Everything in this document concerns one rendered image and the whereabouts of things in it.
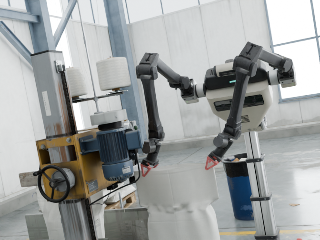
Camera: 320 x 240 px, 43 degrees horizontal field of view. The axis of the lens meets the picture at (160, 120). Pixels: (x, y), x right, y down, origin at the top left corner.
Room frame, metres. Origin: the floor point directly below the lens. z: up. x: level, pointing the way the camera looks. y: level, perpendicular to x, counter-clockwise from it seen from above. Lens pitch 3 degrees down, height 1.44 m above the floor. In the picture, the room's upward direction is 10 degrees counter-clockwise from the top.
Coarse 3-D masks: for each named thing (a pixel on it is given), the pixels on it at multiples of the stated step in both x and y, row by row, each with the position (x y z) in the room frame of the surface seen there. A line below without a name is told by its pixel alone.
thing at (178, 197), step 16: (160, 176) 2.19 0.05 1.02; (176, 176) 2.15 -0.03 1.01; (192, 176) 2.16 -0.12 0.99; (208, 176) 2.16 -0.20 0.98; (144, 192) 2.29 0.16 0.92; (160, 192) 2.20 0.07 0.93; (176, 192) 2.15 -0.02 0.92; (192, 192) 2.15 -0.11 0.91; (208, 192) 2.16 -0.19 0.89; (160, 208) 2.21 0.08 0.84; (176, 208) 2.15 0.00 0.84; (192, 208) 2.13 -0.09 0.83; (208, 208) 2.17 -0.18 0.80; (160, 224) 2.19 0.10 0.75; (176, 224) 2.15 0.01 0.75; (192, 224) 2.12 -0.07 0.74; (208, 224) 2.11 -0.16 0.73
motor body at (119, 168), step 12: (96, 132) 1.95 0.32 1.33; (108, 132) 1.91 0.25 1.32; (120, 132) 1.92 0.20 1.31; (108, 144) 1.92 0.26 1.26; (120, 144) 1.93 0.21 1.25; (108, 156) 1.92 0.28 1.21; (120, 156) 1.92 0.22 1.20; (108, 168) 1.91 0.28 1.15; (120, 168) 1.91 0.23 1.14; (132, 168) 1.96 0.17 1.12; (108, 180) 1.94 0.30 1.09
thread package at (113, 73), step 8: (96, 64) 2.09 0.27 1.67; (104, 64) 2.05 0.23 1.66; (112, 64) 2.04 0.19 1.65; (120, 64) 2.06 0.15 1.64; (104, 72) 2.05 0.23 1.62; (112, 72) 2.04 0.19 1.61; (120, 72) 2.05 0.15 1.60; (128, 72) 2.10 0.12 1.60; (104, 80) 2.05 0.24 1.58; (112, 80) 2.04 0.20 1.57; (120, 80) 2.05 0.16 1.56; (128, 80) 2.08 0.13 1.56; (104, 88) 2.06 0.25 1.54; (112, 88) 2.04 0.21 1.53
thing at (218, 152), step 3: (216, 147) 2.12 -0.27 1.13; (219, 147) 2.10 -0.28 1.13; (213, 150) 2.14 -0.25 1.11; (216, 150) 2.11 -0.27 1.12; (219, 150) 2.10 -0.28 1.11; (222, 150) 2.09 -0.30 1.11; (225, 150) 2.09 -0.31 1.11; (210, 153) 2.09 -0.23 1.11; (213, 153) 2.10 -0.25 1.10; (216, 153) 2.10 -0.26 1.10; (219, 153) 2.10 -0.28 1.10; (222, 153) 2.10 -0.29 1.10; (216, 156) 2.08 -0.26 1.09; (219, 156) 2.10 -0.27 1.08; (222, 156) 2.11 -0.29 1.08; (216, 159) 2.08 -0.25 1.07; (219, 159) 2.07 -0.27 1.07
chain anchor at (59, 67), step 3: (57, 60) 1.97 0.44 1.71; (60, 60) 2.00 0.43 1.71; (57, 63) 1.97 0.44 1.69; (60, 63) 2.00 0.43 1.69; (57, 66) 1.97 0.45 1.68; (60, 66) 1.96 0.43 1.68; (63, 66) 1.99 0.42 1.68; (57, 69) 1.96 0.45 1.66; (60, 69) 1.97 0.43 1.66; (63, 69) 1.99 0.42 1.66; (57, 72) 1.96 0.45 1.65
